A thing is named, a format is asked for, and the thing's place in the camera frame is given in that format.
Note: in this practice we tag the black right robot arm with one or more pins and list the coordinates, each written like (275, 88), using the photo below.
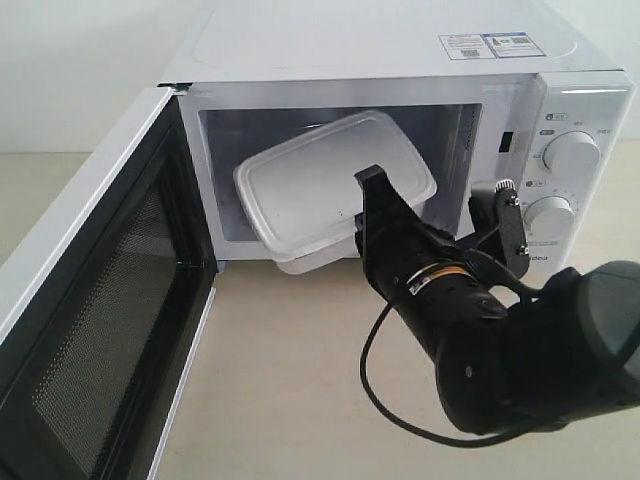
(509, 359)

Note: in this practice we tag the white microwave oven body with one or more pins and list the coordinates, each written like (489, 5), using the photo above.
(253, 74)

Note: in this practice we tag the white control knob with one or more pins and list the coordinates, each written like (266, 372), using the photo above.
(572, 152)
(549, 217)

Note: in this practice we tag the blue white label sticker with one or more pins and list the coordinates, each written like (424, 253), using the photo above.
(507, 45)

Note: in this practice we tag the lower white control knob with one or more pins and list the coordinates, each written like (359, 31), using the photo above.
(549, 217)

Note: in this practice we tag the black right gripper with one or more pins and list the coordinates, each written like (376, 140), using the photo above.
(421, 274)

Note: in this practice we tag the white microwave door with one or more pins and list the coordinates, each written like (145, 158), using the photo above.
(103, 303)

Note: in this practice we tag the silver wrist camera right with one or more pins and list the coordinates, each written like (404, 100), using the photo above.
(494, 207)

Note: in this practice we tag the upper white control knob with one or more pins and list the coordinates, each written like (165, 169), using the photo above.
(572, 152)

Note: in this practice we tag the white plastic lidded container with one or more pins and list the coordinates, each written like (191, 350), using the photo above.
(301, 196)

